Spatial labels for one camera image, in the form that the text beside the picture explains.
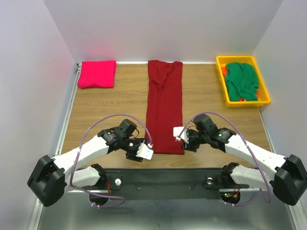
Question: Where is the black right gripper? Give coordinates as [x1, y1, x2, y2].
[181, 129, 209, 152]

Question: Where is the dark red t shirt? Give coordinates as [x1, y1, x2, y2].
[146, 60, 185, 155]

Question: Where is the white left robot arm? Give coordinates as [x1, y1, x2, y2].
[27, 118, 153, 207]

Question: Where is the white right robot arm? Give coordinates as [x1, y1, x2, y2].
[173, 112, 307, 206]

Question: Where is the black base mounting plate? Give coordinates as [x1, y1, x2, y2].
[85, 168, 235, 201]

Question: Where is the yellow plastic bin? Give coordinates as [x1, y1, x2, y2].
[216, 55, 271, 107]

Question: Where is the orange t shirt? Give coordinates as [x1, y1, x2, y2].
[221, 66, 228, 77]

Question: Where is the green t shirt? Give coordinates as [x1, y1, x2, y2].
[224, 62, 259, 102]

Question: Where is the folded pink t shirt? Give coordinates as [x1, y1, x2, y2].
[77, 60, 117, 89]

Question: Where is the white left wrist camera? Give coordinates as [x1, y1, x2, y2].
[136, 143, 154, 160]

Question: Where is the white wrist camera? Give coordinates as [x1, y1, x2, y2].
[136, 143, 154, 160]
[173, 126, 189, 143]

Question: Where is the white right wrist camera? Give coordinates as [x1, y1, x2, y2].
[173, 126, 189, 143]

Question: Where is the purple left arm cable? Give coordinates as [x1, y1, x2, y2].
[69, 114, 153, 208]

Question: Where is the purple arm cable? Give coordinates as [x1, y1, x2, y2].
[176, 111, 274, 207]
[69, 114, 153, 208]

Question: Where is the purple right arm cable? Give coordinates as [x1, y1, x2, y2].
[176, 111, 274, 207]

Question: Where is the aluminium frame rail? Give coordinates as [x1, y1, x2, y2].
[28, 198, 44, 230]

